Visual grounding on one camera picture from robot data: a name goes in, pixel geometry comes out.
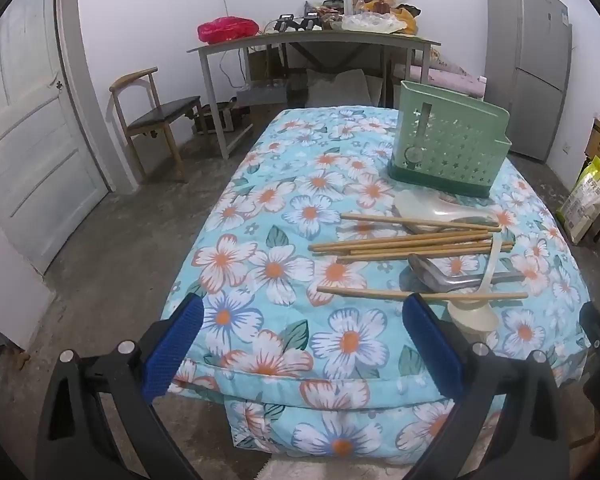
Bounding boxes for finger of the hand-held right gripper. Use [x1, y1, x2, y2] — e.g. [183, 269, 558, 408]
[578, 301, 600, 361]

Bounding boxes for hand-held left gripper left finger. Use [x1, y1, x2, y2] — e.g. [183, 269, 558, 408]
[35, 291, 205, 480]

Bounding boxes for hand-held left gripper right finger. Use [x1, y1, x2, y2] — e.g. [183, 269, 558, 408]
[401, 291, 574, 480]

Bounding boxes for cream plastic spoon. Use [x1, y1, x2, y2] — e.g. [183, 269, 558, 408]
[446, 232, 503, 347]

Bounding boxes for silver metal spoon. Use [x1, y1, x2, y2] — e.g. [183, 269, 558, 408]
[407, 254, 519, 295]

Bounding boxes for pile of wooden chopsticks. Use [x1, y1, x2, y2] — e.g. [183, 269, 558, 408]
[308, 212, 529, 302]

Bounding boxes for large white spoon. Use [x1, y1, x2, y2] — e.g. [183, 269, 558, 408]
[394, 189, 503, 235]

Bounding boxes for green plastic utensil basket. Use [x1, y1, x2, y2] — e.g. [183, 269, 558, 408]
[386, 80, 512, 199]

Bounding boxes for floral light blue blanket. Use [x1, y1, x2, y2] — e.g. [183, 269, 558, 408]
[159, 105, 594, 462]

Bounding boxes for white and yellow rice bag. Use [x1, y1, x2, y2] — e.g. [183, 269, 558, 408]
[556, 155, 600, 246]

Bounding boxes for dark wooden case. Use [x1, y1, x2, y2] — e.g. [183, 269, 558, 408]
[194, 102, 254, 135]

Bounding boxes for wooden chair black seat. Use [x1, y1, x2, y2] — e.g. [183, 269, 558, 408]
[109, 66, 204, 183]

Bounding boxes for white panel door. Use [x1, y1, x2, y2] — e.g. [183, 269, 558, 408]
[0, 0, 110, 277]

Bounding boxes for grey box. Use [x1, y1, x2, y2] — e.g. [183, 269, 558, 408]
[235, 82, 289, 107]

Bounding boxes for pink rolled bedding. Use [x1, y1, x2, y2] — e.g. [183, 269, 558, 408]
[394, 45, 489, 99]

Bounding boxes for white sack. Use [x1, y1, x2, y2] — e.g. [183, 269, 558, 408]
[305, 68, 372, 109]

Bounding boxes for silver refrigerator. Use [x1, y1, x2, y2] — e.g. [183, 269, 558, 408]
[483, 0, 574, 163]

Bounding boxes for red plastic bag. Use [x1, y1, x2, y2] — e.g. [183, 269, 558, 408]
[197, 17, 260, 45]

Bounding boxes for grey metal table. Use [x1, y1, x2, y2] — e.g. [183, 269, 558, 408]
[187, 29, 442, 160]

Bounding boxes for black devices on table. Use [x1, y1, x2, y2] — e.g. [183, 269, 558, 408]
[274, 12, 322, 34]

